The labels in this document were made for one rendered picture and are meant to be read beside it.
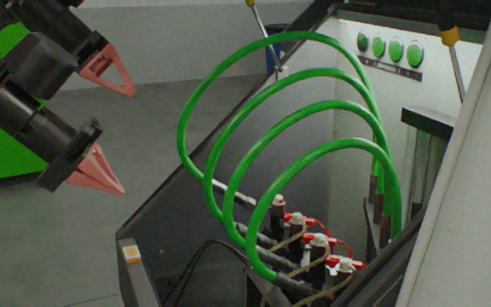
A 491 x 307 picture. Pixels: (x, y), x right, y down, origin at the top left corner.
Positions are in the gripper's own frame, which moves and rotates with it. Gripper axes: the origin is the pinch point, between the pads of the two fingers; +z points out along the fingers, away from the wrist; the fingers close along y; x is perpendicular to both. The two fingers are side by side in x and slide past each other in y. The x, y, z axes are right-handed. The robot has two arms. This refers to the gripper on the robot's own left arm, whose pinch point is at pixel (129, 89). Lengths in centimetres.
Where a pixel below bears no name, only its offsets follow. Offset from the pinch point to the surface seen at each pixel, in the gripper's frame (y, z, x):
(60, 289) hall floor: 189, 31, 98
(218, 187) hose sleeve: 2.3, 21.7, 1.5
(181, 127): -1.4, 10.0, -1.5
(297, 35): -1.1, 13.2, -25.3
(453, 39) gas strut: -31.6, 23.6, -29.3
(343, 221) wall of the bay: 38, 56, -12
